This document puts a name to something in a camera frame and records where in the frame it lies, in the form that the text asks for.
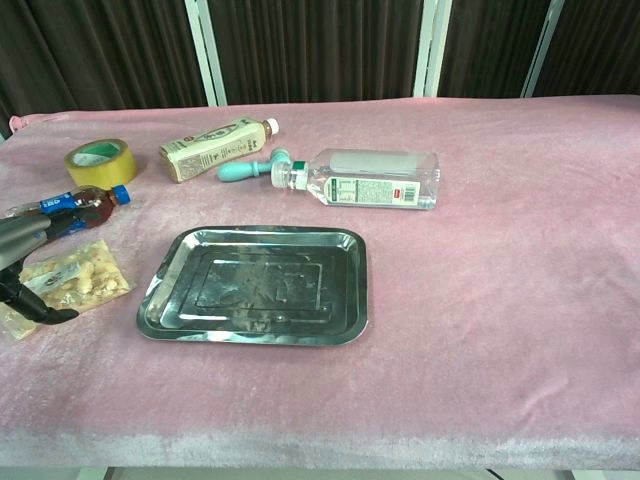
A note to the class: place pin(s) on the yellow tape roll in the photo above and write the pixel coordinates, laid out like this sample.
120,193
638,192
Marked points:
102,170

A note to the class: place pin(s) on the clear bag of snacks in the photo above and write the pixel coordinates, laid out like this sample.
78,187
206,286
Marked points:
80,277

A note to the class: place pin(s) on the white frame post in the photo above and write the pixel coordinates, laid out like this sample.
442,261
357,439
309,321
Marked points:
430,47
204,50
542,47

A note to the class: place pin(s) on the beige labelled drink bottle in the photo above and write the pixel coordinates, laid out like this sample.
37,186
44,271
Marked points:
210,150

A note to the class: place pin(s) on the clear square water bottle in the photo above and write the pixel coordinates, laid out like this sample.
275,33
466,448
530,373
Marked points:
370,180

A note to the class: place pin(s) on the dark drink bottle blue cap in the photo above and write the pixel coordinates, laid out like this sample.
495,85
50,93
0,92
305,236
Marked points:
92,205

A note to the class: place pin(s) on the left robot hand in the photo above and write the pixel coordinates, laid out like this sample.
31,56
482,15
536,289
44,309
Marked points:
20,240

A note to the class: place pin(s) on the stainless steel tray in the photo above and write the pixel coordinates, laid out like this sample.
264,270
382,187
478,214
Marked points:
260,287

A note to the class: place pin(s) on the pink plush tablecloth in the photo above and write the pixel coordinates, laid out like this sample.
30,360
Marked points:
450,300

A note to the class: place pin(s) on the dark brown curtain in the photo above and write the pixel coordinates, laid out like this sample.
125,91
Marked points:
320,45

